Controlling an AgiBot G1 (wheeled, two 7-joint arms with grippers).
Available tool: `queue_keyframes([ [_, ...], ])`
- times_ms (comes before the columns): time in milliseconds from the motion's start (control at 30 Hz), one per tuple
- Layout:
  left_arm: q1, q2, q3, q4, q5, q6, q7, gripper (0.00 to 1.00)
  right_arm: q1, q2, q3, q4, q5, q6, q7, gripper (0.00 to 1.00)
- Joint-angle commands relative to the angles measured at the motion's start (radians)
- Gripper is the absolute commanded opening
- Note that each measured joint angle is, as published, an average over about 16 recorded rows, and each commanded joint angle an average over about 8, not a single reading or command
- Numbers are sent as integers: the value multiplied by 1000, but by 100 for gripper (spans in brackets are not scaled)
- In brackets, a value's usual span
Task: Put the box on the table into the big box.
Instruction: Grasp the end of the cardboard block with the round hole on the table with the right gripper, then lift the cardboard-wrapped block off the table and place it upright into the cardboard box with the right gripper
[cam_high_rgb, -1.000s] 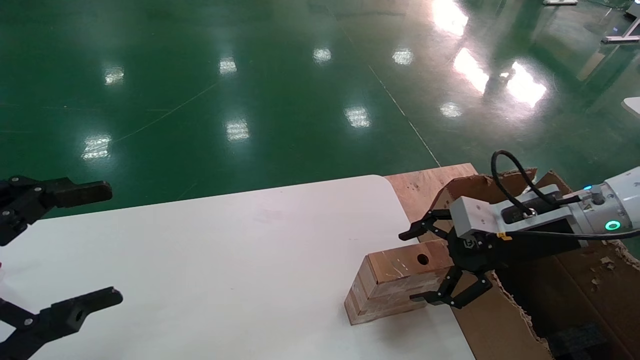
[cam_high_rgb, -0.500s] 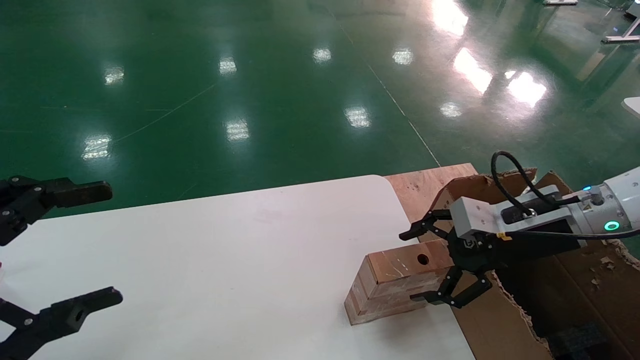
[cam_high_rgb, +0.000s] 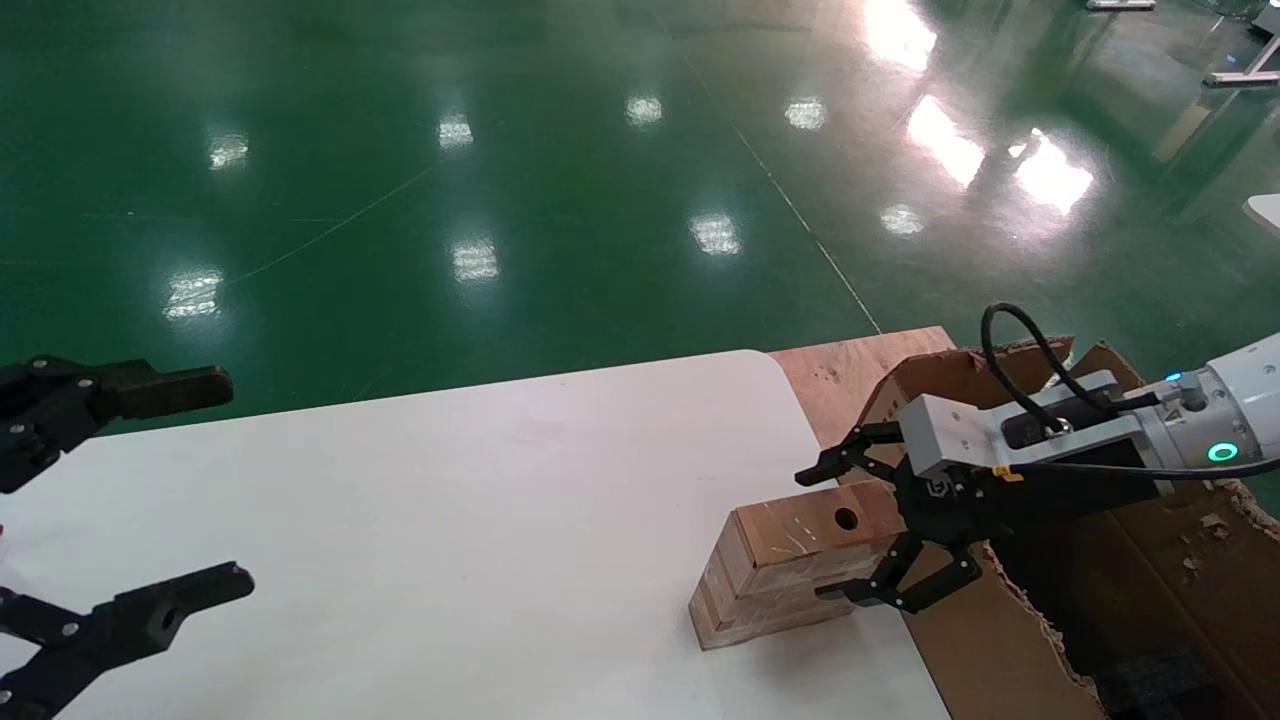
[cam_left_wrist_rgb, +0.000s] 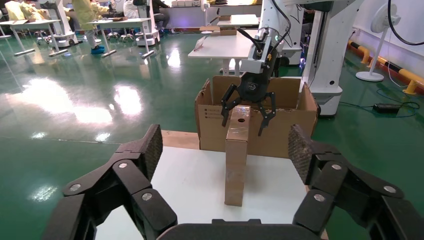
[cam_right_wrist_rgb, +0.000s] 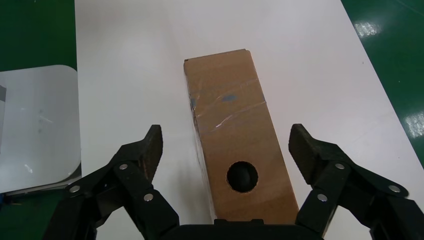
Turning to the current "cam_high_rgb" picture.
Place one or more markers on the plywood board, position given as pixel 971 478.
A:
pixel 830 380

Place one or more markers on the grey table foot bar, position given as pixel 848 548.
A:
pixel 1120 4

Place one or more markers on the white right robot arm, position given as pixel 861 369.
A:
pixel 1250 400

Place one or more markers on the black foam block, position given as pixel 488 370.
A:
pixel 1150 685

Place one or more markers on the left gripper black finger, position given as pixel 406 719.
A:
pixel 160 390
pixel 140 622

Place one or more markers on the wooden block with hole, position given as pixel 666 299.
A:
pixel 770 570

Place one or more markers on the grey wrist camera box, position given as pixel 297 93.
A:
pixel 945 435

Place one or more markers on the big torn cardboard box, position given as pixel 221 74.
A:
pixel 980 650

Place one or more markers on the grey table leg with foot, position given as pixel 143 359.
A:
pixel 1240 78

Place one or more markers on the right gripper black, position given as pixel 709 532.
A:
pixel 950 505

